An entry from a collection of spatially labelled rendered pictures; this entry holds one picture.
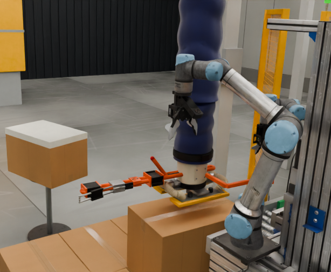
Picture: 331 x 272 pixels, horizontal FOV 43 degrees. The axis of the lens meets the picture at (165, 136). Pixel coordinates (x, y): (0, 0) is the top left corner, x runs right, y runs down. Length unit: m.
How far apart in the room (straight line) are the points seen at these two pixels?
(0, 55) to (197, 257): 7.51
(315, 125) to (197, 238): 0.92
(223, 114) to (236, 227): 2.09
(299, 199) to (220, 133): 1.96
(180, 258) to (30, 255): 1.01
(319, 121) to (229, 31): 2.00
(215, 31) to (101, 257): 1.54
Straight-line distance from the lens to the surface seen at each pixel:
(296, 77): 5.85
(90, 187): 2.09
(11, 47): 9.35
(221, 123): 3.76
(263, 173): 1.68
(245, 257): 1.91
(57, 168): 3.53
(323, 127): 1.79
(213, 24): 2.14
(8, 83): 9.46
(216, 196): 2.37
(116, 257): 2.76
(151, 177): 2.22
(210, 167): 2.43
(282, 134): 1.60
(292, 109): 2.12
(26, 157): 3.73
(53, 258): 2.80
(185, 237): 2.27
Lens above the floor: 2.03
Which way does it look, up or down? 16 degrees down
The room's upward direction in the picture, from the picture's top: 3 degrees clockwise
